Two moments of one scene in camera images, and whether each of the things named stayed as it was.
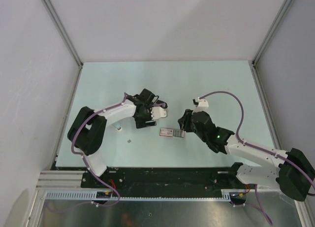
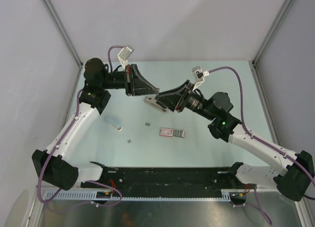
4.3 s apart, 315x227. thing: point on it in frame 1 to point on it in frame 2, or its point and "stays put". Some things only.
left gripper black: (140, 123) to (135, 84)
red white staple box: (172, 133) stays put
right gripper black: (184, 121) to (176, 100)
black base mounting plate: (165, 181) stays put
